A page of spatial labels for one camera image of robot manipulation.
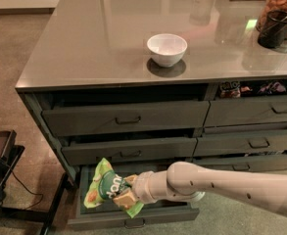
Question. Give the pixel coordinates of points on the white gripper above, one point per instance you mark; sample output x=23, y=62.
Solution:
x=142, y=187

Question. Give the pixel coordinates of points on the green rice chip bag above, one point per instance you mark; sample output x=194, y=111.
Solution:
x=105, y=185

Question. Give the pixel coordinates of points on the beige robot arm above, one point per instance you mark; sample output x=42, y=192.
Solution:
x=185, y=182

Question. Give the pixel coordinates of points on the open bottom left drawer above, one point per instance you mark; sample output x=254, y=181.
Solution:
x=109, y=215

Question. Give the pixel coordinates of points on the middle left drawer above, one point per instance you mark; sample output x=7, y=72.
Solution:
x=129, y=150

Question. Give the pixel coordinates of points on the top left drawer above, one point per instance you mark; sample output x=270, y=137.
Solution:
x=71, y=121

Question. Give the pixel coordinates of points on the middle right drawer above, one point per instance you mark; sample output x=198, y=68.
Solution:
x=241, y=143

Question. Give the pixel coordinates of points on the grey drawer cabinet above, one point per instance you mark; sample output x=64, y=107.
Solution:
x=94, y=52

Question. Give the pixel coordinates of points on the snack packet in drawer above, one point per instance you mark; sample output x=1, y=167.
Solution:
x=229, y=89

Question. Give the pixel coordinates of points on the bottom right drawer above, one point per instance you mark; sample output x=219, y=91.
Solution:
x=252, y=164

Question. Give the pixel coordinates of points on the top right drawer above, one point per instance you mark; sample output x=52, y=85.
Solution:
x=251, y=110

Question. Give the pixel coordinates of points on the white ceramic bowl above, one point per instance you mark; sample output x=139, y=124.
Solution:
x=166, y=49

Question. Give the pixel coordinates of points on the purple snack packet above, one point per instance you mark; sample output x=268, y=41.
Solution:
x=274, y=87

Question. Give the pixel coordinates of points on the black cup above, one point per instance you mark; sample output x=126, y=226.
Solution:
x=274, y=30

